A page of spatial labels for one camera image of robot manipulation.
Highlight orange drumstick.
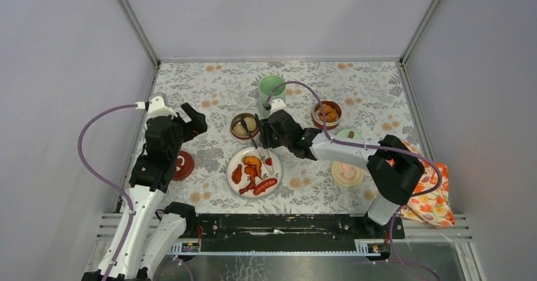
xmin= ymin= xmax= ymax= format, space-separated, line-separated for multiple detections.
xmin=231 ymin=164 xmax=243 ymax=184

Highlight black tongs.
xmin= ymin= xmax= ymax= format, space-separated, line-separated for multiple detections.
xmin=239 ymin=118 xmax=275 ymax=175

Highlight rice ball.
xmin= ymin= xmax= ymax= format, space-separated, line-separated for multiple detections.
xmin=232 ymin=123 xmax=248 ymax=137
xmin=244 ymin=116 xmax=257 ymax=132

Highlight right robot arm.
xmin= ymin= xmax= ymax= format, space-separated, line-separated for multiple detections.
xmin=259 ymin=110 xmax=425 ymax=238

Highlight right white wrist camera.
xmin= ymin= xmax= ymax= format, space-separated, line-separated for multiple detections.
xmin=263 ymin=99 xmax=286 ymax=115

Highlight red sausage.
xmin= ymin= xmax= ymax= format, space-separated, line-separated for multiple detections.
xmin=253 ymin=178 xmax=278 ymax=196

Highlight orange floral cloth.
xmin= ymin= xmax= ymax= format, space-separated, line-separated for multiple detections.
xmin=399 ymin=159 xmax=455 ymax=227

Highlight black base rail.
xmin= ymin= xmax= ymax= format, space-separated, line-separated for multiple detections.
xmin=183 ymin=214 xmax=387 ymax=251

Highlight fried chicken piece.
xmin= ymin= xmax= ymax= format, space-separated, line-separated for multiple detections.
xmin=325 ymin=111 xmax=339 ymax=123
xmin=317 ymin=103 xmax=333 ymax=118

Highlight steel bowl red band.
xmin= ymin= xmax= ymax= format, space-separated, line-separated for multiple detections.
xmin=311 ymin=100 xmax=342 ymax=130
xmin=230 ymin=113 xmax=260 ymax=141

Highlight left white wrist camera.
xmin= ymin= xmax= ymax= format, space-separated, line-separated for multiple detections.
xmin=135 ymin=92 xmax=177 ymax=118

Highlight cream round lid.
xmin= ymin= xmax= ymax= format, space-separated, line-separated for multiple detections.
xmin=331 ymin=161 xmax=365 ymax=187

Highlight red round lid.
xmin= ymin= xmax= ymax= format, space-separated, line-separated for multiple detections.
xmin=172 ymin=151 xmax=195 ymax=181

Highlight floral table mat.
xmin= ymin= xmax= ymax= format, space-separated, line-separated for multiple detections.
xmin=155 ymin=61 xmax=419 ymax=214

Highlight white plate with food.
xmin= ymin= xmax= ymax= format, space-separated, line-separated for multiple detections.
xmin=225 ymin=146 xmax=284 ymax=199

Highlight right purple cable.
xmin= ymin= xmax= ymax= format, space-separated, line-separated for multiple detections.
xmin=262 ymin=80 xmax=444 ymax=197

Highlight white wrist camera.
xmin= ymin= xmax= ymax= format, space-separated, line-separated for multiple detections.
xmin=135 ymin=92 xmax=177 ymax=118
xmin=263 ymin=99 xmax=286 ymax=115

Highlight purple cable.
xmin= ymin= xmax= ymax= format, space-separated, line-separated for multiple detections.
xmin=262 ymin=80 xmax=444 ymax=197
xmin=77 ymin=103 xmax=148 ymax=280

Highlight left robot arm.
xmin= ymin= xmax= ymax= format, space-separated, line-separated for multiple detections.
xmin=77 ymin=100 xmax=208 ymax=280

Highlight green lid with handle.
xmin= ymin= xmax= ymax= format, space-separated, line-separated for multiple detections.
xmin=336 ymin=128 xmax=363 ymax=141

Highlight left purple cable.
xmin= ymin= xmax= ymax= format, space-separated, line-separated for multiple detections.
xmin=77 ymin=103 xmax=148 ymax=280

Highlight green cylindrical container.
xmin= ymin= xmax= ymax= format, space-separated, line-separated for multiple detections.
xmin=258 ymin=75 xmax=286 ymax=118

